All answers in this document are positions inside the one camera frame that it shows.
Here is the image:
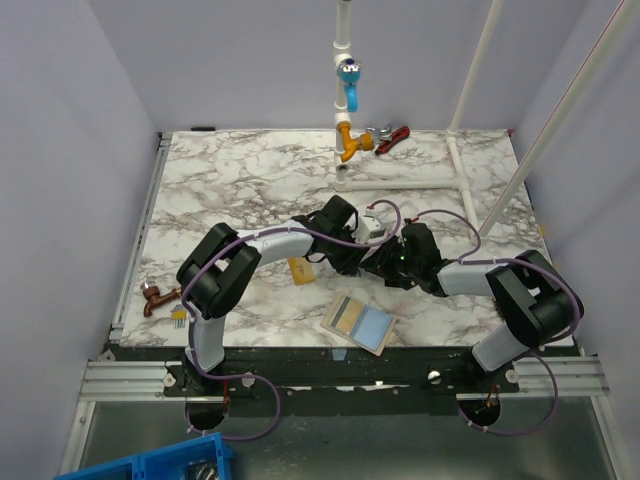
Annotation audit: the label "gold card middle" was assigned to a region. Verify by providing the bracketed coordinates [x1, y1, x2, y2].
[287, 257, 316, 286]

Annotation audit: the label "white PVC pipe frame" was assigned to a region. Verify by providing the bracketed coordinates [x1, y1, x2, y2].
[331, 0, 639, 235]

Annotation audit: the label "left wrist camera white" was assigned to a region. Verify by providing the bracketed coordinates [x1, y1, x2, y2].
[354, 214, 387, 244]

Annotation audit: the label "purple cable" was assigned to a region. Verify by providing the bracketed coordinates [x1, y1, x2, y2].
[409, 209, 586, 436]
[179, 199, 403, 442]

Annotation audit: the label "blue plastic bin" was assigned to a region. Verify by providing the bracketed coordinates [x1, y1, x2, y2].
[57, 433, 234, 480]

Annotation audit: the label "gold card with magnetic stripe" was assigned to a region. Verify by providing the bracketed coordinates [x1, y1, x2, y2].
[326, 295, 365, 335]

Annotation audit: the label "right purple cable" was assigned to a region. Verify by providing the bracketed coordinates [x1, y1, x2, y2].
[409, 209, 586, 436]

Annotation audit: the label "orange pipe valve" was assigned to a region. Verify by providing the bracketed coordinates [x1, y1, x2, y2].
[336, 121, 375, 163]

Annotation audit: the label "brown faucet tap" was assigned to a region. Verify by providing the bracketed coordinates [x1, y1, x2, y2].
[140, 281, 182, 318]

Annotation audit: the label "beige leather card holder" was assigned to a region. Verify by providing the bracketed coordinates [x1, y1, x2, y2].
[321, 293, 396, 356]

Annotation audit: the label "red black pliers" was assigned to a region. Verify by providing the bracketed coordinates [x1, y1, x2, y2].
[365, 124, 411, 156]

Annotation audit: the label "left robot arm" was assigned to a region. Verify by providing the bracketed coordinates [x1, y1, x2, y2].
[176, 195, 367, 395]

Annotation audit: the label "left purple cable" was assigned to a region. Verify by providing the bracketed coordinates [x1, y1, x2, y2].
[179, 199, 403, 442]

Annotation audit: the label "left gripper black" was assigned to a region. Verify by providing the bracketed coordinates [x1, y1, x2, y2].
[325, 227, 369, 277]

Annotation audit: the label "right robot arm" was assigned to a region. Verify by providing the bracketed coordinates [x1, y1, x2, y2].
[360, 223, 584, 392]

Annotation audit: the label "aluminium rail frame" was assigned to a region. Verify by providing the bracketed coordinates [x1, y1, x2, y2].
[79, 130, 634, 479]

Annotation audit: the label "blue pipe valve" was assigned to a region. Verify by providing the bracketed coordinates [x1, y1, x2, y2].
[334, 54, 362, 113]

